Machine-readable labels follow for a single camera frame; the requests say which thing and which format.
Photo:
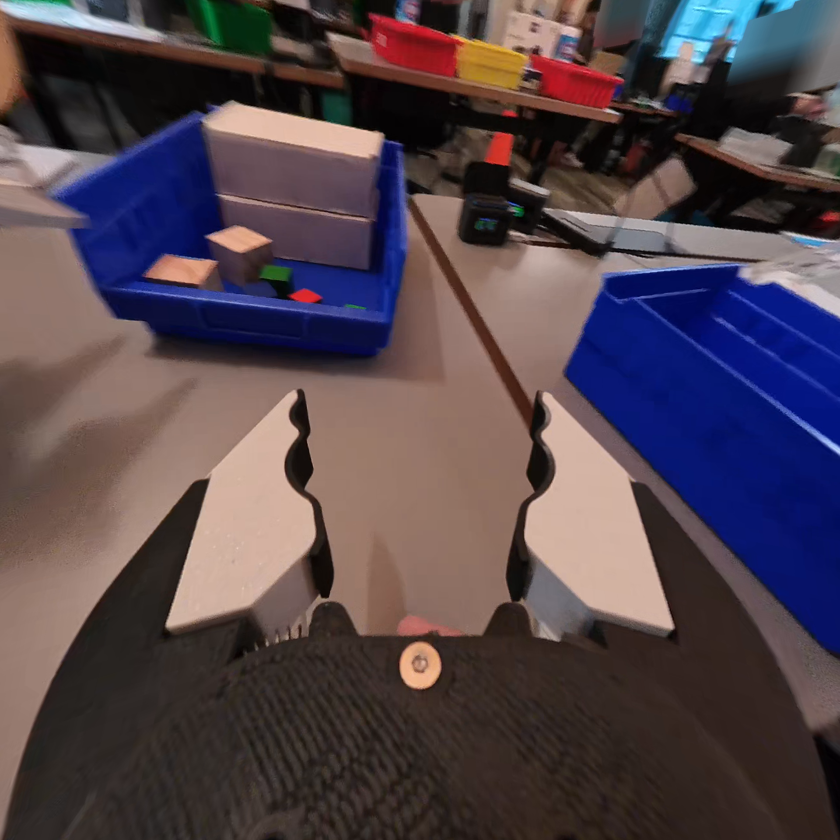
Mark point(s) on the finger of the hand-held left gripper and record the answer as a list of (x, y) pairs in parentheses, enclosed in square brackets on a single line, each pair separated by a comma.
[(39, 208)]

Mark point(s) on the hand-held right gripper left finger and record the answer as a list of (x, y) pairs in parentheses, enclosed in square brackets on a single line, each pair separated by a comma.
[(249, 531)]

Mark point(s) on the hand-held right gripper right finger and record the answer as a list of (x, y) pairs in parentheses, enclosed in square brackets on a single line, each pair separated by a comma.
[(590, 544)]

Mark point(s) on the blue plastic bin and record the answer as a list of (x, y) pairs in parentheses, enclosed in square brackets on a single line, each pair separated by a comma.
[(722, 407), (164, 197)]

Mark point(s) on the red cube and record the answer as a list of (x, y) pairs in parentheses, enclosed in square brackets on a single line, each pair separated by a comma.
[(306, 296)]

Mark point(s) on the grey desk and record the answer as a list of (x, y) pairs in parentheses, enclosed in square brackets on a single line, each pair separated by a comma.
[(197, 426)]

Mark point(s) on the background wooden table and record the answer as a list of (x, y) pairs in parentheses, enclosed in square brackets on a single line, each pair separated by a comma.
[(754, 164), (197, 56)]

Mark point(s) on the grey adjoining table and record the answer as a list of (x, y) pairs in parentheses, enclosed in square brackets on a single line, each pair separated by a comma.
[(538, 295)]

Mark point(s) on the black flat pad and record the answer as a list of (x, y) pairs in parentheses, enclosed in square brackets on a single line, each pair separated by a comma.
[(610, 233)]

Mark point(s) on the black box with lit display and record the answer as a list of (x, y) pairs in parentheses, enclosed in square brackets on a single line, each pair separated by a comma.
[(484, 223)]

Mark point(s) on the small black box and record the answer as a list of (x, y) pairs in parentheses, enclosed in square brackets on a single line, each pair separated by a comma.
[(528, 200)]

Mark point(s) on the white panel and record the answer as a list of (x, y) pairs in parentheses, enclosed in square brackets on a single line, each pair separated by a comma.
[(656, 187)]

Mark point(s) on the orange cone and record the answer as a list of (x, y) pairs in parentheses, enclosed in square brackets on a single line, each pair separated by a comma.
[(501, 148)]

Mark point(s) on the row of red yellow bins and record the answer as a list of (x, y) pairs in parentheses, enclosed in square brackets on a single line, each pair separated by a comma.
[(459, 88)]

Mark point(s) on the yellow plastic bin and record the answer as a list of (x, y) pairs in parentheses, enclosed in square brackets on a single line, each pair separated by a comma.
[(492, 62)]

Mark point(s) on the white carton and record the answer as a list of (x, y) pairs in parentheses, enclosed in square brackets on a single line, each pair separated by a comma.
[(531, 33)]

